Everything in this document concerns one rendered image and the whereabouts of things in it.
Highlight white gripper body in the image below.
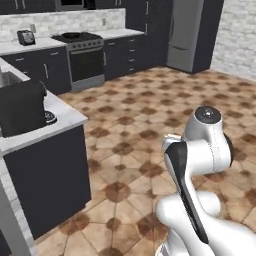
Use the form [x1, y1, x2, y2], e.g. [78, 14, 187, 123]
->
[161, 133, 183, 153]

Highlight black frying pan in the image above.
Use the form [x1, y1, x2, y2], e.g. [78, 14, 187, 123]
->
[61, 31, 83, 40]

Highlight dark base cupboards with drawers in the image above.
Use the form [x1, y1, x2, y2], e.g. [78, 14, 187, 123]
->
[102, 33, 168, 82]

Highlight grey steel fridge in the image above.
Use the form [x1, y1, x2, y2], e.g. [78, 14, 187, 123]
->
[166, 0, 205, 74]

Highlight steel range with oven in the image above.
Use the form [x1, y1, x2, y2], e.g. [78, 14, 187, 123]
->
[50, 31, 107, 93]

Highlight dark tall cupboard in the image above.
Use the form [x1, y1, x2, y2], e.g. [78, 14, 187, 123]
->
[124, 0, 175, 68]

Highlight dark island cabinet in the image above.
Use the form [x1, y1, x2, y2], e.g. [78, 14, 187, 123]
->
[2, 124, 93, 241]

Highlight dark base cupboards with doors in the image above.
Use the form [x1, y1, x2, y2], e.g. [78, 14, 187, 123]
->
[0, 45, 72, 97]

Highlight black coffee machine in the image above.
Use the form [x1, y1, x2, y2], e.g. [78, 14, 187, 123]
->
[0, 79, 58, 139]

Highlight dark range hood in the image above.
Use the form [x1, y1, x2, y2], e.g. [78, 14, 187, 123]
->
[54, 0, 98, 13]

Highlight steel sink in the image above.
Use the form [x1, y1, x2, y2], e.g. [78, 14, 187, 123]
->
[0, 69, 24, 90]

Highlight black toaster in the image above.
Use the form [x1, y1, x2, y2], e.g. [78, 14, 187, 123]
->
[16, 29, 37, 47]

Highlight dark wall cupboards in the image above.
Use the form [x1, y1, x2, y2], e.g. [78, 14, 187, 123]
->
[0, 0, 126, 16]

